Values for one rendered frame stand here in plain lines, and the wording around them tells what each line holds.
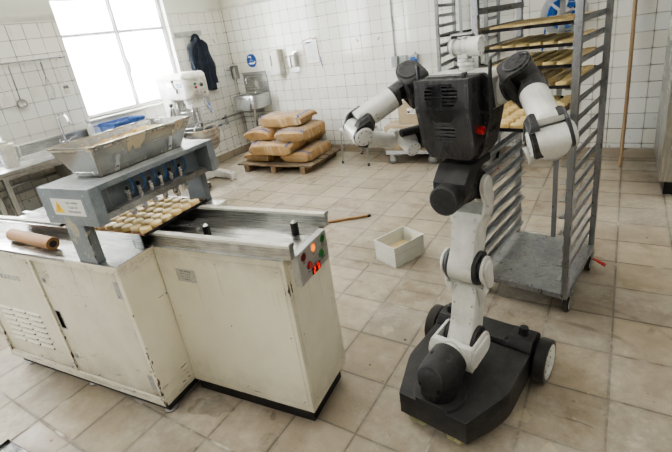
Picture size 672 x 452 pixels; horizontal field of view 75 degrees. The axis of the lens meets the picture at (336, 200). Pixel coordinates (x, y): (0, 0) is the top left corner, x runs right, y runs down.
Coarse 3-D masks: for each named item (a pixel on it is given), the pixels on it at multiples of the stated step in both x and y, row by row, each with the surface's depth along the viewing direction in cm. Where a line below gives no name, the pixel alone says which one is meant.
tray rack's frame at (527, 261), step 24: (600, 96) 240; (600, 120) 245; (600, 144) 249; (600, 168) 255; (552, 192) 278; (552, 216) 284; (528, 240) 289; (552, 240) 284; (504, 264) 266; (528, 264) 262; (552, 264) 259; (576, 264) 255; (528, 288) 243; (552, 288) 238
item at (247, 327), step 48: (288, 240) 179; (192, 288) 192; (240, 288) 179; (288, 288) 167; (192, 336) 207; (240, 336) 191; (288, 336) 177; (336, 336) 206; (240, 384) 205; (288, 384) 190; (336, 384) 215
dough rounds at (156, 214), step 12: (156, 204) 220; (168, 204) 218; (180, 204) 215; (192, 204) 216; (120, 216) 214; (132, 216) 211; (144, 216) 206; (156, 216) 204; (168, 216) 201; (96, 228) 206; (108, 228) 201; (120, 228) 199; (132, 228) 194; (144, 228) 191
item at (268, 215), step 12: (192, 216) 219; (204, 216) 216; (216, 216) 212; (228, 216) 209; (240, 216) 205; (252, 216) 202; (264, 216) 199; (276, 216) 196; (288, 216) 193; (300, 216) 190; (312, 216) 187; (324, 216) 184
